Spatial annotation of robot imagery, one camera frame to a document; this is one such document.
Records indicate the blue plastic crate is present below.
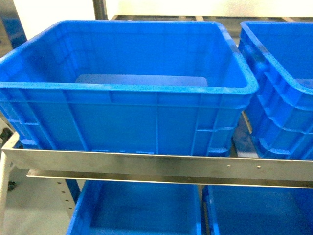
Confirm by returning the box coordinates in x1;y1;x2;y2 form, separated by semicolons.
239;21;313;160
0;21;259;156

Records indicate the stainless steel roller rack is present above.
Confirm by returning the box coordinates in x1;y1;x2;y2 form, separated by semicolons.
0;0;313;235

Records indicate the lower left blue crate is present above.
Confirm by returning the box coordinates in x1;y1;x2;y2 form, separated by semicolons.
67;181;201;235

